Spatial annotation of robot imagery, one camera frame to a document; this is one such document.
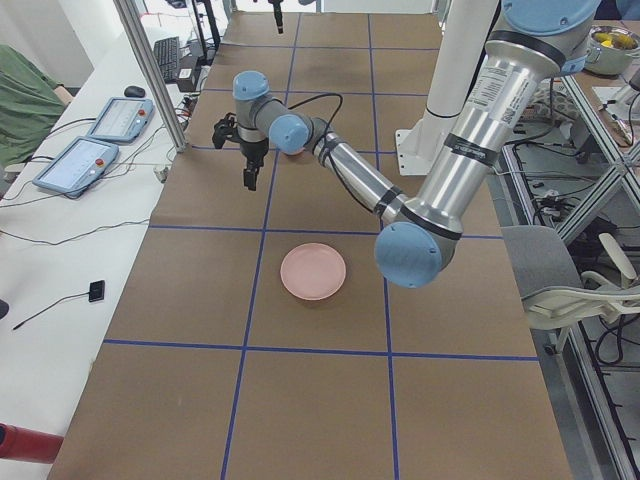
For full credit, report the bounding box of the teach pendant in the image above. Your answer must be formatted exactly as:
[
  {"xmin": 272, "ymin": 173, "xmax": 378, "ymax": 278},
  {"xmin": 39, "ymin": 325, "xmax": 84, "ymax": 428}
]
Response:
[
  {"xmin": 87, "ymin": 97, "xmax": 154, "ymax": 144},
  {"xmin": 33, "ymin": 137, "xmax": 119, "ymax": 198}
]

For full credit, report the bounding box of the aluminium frame post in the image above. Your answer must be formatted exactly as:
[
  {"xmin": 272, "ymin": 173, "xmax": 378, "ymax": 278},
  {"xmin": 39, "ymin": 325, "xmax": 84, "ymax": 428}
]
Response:
[{"xmin": 113, "ymin": 0, "xmax": 187, "ymax": 153}]

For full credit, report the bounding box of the grey office chair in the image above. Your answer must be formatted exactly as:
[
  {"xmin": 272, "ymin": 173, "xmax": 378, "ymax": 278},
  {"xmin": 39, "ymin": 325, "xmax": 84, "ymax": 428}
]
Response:
[{"xmin": 502, "ymin": 225, "xmax": 639, "ymax": 354}]

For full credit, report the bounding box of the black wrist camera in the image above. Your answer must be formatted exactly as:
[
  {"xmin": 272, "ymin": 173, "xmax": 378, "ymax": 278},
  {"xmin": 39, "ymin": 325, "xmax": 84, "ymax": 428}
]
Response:
[{"xmin": 212, "ymin": 112, "xmax": 240, "ymax": 149}]

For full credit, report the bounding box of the brown table mat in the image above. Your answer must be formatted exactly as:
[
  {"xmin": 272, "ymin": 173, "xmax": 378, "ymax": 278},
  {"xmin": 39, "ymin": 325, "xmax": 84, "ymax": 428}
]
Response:
[{"xmin": 50, "ymin": 14, "xmax": 571, "ymax": 479}]

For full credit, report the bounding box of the steel pot with fruit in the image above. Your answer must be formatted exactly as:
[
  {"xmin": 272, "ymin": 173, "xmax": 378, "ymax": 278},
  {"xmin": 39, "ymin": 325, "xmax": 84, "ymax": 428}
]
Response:
[{"xmin": 584, "ymin": 25, "xmax": 639, "ymax": 76}]

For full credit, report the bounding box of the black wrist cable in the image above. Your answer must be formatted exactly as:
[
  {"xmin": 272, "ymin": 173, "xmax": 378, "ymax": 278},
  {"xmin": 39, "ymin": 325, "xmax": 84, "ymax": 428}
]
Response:
[{"xmin": 287, "ymin": 92, "xmax": 401, "ymax": 216}]

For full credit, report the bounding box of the black phone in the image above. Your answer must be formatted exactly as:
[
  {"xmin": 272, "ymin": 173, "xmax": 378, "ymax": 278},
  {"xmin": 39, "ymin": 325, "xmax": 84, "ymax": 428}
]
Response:
[{"xmin": 88, "ymin": 280, "xmax": 106, "ymax": 303}]

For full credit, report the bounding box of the aluminium side frame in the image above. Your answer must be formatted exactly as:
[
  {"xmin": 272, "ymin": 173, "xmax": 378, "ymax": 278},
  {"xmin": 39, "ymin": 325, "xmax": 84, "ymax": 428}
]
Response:
[{"xmin": 498, "ymin": 69, "xmax": 639, "ymax": 479}]

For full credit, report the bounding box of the far teach pendant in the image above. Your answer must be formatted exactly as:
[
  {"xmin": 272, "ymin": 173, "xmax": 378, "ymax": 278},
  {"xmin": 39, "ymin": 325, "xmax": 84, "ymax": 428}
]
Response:
[{"xmin": 87, "ymin": 97, "xmax": 154, "ymax": 144}]

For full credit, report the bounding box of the black keyboard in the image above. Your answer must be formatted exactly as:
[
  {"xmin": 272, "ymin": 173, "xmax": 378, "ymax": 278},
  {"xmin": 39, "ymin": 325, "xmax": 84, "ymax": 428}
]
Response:
[{"xmin": 153, "ymin": 36, "xmax": 180, "ymax": 83}]

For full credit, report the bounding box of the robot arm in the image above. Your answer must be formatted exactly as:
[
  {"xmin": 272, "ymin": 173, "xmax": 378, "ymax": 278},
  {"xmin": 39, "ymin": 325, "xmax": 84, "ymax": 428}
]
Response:
[{"xmin": 233, "ymin": 1, "xmax": 598, "ymax": 288}]

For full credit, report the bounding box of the pink bowl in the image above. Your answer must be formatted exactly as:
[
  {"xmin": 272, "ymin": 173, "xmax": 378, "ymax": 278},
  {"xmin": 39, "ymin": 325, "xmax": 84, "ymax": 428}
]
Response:
[{"xmin": 285, "ymin": 148, "xmax": 305, "ymax": 156}]

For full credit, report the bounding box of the near teach pendant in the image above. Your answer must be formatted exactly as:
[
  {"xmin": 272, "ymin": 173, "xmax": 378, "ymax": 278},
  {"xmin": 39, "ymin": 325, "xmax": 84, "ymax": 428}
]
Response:
[{"xmin": 33, "ymin": 137, "xmax": 119, "ymax": 198}]

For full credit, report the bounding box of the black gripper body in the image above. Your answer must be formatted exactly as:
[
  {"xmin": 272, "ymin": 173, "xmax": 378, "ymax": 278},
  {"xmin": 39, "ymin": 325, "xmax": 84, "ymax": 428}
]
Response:
[
  {"xmin": 269, "ymin": 0, "xmax": 284, "ymax": 34},
  {"xmin": 240, "ymin": 139, "xmax": 266, "ymax": 172}
]

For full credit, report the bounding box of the black computer mouse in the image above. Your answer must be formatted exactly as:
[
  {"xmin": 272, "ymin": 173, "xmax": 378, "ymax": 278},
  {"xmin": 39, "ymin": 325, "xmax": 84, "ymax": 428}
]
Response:
[{"xmin": 124, "ymin": 85, "xmax": 146, "ymax": 98}]

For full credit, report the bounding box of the red bottle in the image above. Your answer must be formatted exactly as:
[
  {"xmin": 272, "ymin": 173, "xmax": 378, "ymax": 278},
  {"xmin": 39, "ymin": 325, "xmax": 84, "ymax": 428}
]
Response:
[{"xmin": 0, "ymin": 423, "xmax": 64, "ymax": 464}]

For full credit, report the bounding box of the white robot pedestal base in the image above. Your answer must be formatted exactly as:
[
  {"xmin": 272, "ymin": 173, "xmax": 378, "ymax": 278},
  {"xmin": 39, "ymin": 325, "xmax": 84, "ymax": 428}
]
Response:
[{"xmin": 396, "ymin": 0, "xmax": 500, "ymax": 176}]

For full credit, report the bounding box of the pink plate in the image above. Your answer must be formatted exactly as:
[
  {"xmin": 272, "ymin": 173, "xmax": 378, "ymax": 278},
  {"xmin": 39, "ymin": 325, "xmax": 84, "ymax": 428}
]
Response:
[{"xmin": 280, "ymin": 243, "xmax": 346, "ymax": 301}]

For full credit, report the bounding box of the person in green shirt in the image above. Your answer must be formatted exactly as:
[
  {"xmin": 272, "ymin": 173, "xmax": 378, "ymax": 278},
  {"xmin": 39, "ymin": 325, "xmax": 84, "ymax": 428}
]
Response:
[{"xmin": 1, "ymin": 44, "xmax": 74, "ymax": 167}]

